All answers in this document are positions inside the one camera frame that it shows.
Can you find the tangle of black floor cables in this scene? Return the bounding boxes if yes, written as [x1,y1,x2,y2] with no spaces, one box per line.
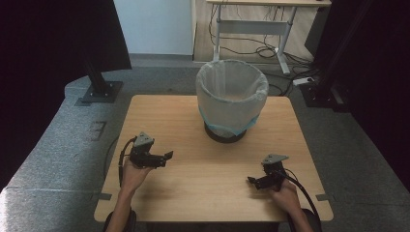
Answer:
[208,3,323,98]

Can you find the thin black cable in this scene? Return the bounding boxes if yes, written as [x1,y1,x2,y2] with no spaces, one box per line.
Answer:
[102,135,121,178]

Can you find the dark curtain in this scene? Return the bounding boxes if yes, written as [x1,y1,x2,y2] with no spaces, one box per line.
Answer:
[304,0,410,194]
[0,0,132,191]

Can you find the black stand with base plate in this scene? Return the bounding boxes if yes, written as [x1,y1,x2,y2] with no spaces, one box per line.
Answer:
[299,0,375,113]
[74,47,125,107]

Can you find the desk with white frame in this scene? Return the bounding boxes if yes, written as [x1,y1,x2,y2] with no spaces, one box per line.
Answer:
[205,0,333,76]

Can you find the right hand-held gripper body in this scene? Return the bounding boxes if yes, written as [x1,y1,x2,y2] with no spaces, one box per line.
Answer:
[260,153,290,191]

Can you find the person's right hand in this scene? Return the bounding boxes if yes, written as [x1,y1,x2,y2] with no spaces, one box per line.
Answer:
[269,179,302,215]

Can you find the person's left hand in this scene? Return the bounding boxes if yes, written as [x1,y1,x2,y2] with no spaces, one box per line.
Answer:
[120,158,155,195]

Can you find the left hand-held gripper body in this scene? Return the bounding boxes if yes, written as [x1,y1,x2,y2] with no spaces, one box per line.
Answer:
[128,130,166,169]

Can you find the trash bin with white liner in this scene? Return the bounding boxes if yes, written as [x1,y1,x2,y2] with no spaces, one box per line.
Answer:
[194,59,271,136]

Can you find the black trash bin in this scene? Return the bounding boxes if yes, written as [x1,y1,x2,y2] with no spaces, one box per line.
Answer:
[203,121,248,145]

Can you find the white power strip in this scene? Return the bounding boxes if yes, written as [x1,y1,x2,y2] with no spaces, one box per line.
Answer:
[292,76,315,87]

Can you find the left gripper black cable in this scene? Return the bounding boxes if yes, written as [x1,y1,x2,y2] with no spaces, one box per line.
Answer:
[117,135,139,189]

